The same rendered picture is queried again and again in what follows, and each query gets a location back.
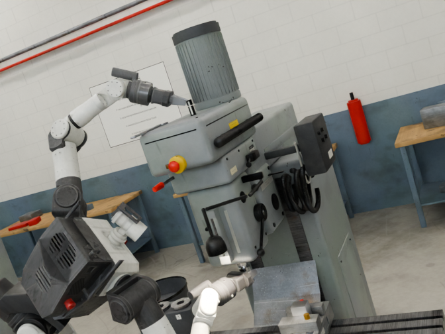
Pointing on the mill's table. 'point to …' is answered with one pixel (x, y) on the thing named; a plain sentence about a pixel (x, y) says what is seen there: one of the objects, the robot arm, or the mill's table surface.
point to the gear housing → (214, 170)
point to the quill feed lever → (259, 211)
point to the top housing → (195, 136)
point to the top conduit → (238, 130)
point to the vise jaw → (299, 324)
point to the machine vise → (325, 310)
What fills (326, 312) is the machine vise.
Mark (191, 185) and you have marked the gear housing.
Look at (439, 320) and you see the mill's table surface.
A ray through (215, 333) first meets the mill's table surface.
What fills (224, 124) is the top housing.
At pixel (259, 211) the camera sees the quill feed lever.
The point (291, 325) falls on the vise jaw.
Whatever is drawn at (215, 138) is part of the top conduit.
